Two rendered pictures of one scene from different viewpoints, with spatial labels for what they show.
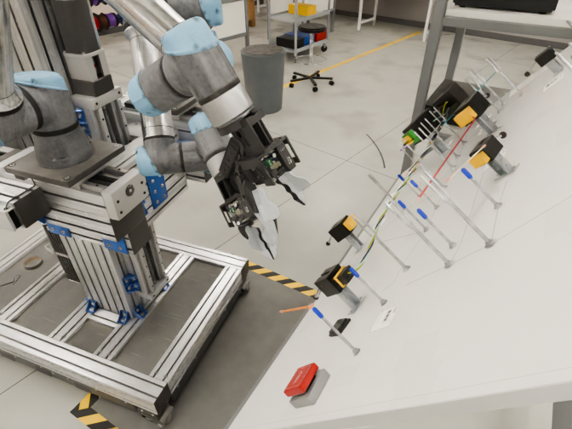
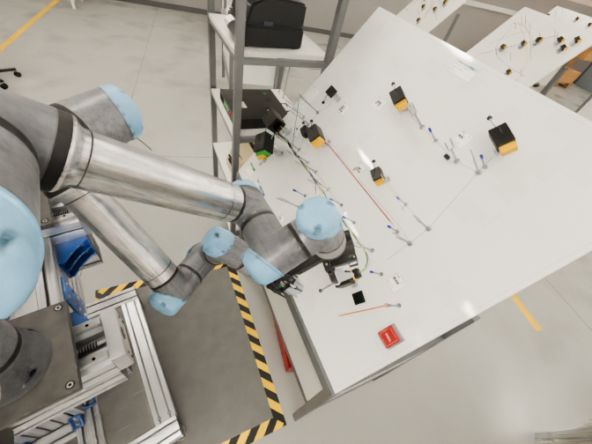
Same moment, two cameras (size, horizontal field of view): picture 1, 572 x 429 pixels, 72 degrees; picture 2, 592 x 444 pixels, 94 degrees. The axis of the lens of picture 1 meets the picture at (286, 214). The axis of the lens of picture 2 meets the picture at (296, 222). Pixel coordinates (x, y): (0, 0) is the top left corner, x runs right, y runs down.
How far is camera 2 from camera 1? 0.73 m
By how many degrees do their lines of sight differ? 49
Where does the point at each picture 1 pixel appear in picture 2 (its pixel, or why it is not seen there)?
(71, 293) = not seen: outside the picture
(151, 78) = (292, 260)
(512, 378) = (514, 286)
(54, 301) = not seen: outside the picture
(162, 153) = (185, 286)
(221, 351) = (169, 358)
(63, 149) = (26, 366)
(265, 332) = (186, 320)
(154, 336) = (122, 403)
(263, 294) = not seen: hidden behind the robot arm
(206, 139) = (235, 254)
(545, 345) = (514, 270)
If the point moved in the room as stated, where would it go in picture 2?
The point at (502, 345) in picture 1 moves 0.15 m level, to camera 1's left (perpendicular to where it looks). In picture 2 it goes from (495, 275) to (486, 317)
